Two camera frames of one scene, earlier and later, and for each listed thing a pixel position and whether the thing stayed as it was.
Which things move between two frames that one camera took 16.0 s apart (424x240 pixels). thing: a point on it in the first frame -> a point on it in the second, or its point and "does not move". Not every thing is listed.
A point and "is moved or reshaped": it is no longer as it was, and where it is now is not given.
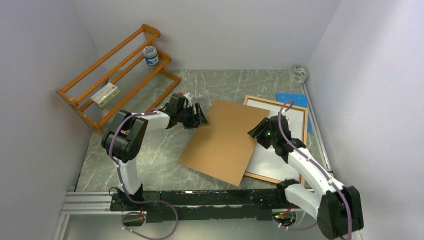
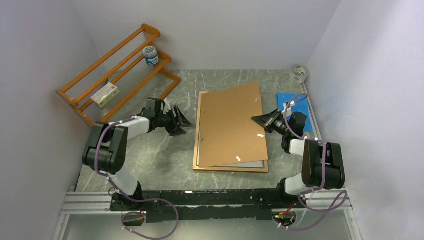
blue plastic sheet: x=299 y=100 does not move
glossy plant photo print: x=265 y=161 -> x=251 y=165
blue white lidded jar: x=150 y=54 does not move
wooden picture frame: x=263 y=164 -> x=197 y=146
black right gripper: x=256 y=132 -> x=267 y=120
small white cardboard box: x=109 y=92 does not move
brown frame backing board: x=222 y=147 is moved or reshaped
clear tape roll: x=298 y=73 does not move
